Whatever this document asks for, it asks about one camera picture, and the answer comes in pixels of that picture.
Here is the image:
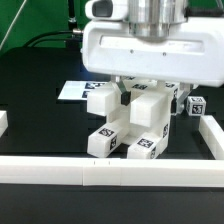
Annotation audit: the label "black vertical pole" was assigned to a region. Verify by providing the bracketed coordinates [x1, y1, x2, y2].
[67, 0, 76, 23]

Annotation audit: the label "white fence bar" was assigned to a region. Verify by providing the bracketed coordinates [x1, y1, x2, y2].
[199, 115, 224, 160]
[0, 156, 224, 187]
[0, 111, 8, 137]

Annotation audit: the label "white front fence bar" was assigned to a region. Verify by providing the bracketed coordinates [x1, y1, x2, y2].
[0, 156, 224, 187]

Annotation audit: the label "white chair seat part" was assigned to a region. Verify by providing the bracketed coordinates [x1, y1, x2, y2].
[107, 97, 171, 154]

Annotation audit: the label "white tagged cube right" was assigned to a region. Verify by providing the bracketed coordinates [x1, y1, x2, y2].
[186, 96, 206, 116]

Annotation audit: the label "white marker base sheet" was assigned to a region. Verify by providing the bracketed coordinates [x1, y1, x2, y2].
[58, 81, 104, 100]

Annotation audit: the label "white right fence bar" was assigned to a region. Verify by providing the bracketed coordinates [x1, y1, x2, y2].
[199, 115, 224, 160]

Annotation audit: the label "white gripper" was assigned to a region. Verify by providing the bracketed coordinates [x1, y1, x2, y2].
[82, 0, 224, 115]

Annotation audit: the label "thin white cord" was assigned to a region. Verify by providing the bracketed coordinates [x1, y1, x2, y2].
[0, 0, 29, 52]

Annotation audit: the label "white chair back frame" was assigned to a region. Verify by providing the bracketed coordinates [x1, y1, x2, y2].
[87, 79, 178, 117]

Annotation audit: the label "white left fence bar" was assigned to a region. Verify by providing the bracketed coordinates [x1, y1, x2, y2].
[0, 111, 8, 137]

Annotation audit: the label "black cables at base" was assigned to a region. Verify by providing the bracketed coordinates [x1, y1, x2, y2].
[22, 28, 84, 48]

